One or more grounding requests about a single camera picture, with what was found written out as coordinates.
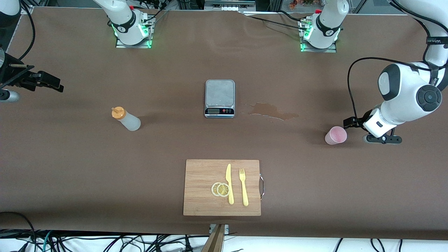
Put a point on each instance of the wooden cutting board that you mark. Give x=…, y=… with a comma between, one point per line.
x=199, y=182

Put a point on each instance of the lemon slice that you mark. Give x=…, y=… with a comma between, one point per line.
x=213, y=189
x=223, y=189

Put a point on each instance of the brown liquid spill stain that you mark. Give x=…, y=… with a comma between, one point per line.
x=269, y=110

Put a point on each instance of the yellow plastic knife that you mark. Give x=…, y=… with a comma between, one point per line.
x=229, y=182

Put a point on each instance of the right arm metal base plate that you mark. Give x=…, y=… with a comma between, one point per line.
x=120, y=45

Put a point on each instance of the silver digital kitchen scale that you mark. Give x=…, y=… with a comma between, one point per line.
x=219, y=94

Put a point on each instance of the pink plastic cup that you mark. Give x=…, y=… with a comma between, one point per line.
x=335, y=136

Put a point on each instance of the brown table cover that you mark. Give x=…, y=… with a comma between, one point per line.
x=105, y=175

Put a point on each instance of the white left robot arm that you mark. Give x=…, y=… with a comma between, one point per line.
x=406, y=94

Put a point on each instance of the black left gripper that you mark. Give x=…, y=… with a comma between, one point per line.
x=354, y=122

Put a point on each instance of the white power strip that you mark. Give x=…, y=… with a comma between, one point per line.
x=229, y=6

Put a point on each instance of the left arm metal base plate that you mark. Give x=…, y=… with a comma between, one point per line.
x=332, y=50

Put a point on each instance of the translucent sauce bottle orange cap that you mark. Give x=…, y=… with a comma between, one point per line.
x=129, y=120

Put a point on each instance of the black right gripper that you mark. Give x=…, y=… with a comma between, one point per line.
x=21, y=77

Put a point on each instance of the small metal bracket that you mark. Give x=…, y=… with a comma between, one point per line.
x=226, y=229

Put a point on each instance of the yellow plastic fork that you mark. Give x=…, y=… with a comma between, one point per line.
x=244, y=190

